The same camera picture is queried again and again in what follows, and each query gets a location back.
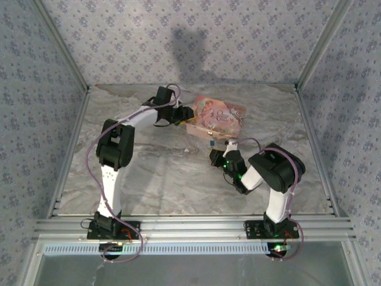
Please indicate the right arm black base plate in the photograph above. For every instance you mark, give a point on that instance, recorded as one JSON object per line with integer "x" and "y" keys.
{"x": 251, "y": 229}

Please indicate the small controller board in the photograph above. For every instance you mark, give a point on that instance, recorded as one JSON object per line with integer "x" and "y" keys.
{"x": 278, "y": 249}
{"x": 111, "y": 249}

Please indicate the thin aluminium table rail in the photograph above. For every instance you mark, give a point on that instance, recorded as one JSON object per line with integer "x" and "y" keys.
{"x": 253, "y": 85}

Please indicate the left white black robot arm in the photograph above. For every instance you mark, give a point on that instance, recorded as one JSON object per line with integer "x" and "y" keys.
{"x": 110, "y": 184}

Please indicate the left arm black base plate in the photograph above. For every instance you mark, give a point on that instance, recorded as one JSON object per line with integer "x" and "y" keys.
{"x": 134, "y": 226}

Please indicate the aluminium frame post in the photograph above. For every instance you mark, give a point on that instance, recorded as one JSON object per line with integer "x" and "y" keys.
{"x": 324, "y": 44}
{"x": 59, "y": 44}

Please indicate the blue padlock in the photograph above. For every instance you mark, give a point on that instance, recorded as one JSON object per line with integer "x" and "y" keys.
{"x": 211, "y": 144}

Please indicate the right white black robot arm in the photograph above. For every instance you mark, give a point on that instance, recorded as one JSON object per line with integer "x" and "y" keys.
{"x": 276, "y": 172}

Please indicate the pink decorated tin box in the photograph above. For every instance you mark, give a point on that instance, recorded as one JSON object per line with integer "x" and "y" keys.
{"x": 217, "y": 116}

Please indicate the wide aluminium mounting rail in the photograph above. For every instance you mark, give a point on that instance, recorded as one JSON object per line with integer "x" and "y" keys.
{"x": 193, "y": 229}

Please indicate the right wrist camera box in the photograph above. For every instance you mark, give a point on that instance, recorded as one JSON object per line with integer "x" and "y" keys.
{"x": 230, "y": 149}

